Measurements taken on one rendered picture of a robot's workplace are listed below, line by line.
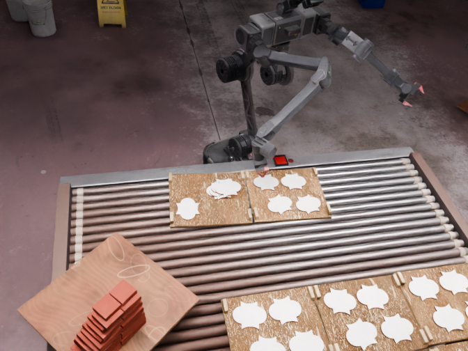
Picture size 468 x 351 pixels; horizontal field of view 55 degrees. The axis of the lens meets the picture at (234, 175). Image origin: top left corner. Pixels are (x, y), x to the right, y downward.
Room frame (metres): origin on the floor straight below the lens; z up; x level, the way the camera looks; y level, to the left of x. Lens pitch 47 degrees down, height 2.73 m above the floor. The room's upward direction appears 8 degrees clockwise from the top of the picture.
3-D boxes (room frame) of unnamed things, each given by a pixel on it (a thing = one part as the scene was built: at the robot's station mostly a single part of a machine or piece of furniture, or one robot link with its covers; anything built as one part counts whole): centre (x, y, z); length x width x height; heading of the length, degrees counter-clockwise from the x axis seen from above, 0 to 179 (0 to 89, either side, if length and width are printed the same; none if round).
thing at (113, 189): (1.74, -0.11, 0.90); 1.95 x 0.05 x 0.05; 107
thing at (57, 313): (0.81, 0.42, 1.03); 0.50 x 0.50 x 0.02; 57
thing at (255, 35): (2.19, -0.03, 1.45); 0.09 x 0.08 x 0.12; 128
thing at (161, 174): (1.81, -0.09, 0.89); 2.08 x 0.08 x 0.06; 107
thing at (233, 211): (1.51, 0.12, 0.93); 0.41 x 0.35 x 0.02; 103
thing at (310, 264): (1.17, -0.29, 0.90); 1.95 x 0.05 x 0.05; 107
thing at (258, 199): (1.61, -0.29, 0.93); 0.41 x 0.35 x 0.02; 104
